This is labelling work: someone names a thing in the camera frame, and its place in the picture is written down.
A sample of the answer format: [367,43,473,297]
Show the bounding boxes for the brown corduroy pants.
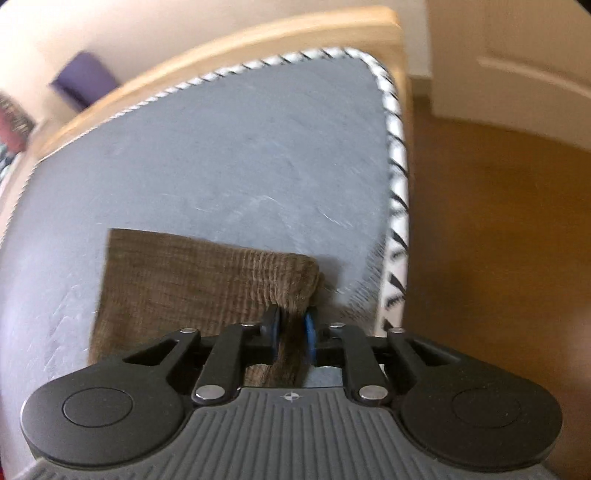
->
[88,228,323,389]

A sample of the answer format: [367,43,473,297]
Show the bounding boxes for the dark red cushion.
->
[0,90,38,155]

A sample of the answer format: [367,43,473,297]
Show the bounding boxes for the wooden bed frame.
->
[0,7,409,217]

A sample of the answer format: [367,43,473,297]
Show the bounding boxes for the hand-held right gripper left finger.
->
[121,306,281,407]

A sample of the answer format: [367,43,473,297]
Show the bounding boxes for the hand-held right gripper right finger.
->
[302,313,458,407]

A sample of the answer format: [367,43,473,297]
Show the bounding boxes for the white door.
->
[427,0,591,153]

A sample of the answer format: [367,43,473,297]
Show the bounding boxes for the grey quilted mattress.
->
[0,47,409,476]

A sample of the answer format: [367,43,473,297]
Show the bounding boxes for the purple rolled yoga mat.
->
[50,51,122,112]

